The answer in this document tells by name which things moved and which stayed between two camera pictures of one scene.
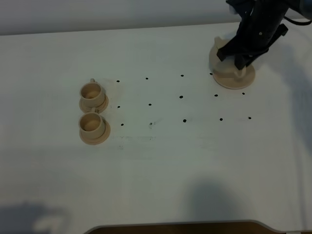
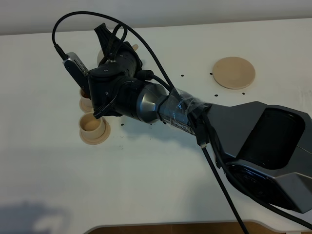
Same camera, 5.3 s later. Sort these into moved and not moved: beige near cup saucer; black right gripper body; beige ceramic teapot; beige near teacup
Moved: black right gripper body; beige ceramic teapot
Not moved: beige near cup saucer; beige near teacup
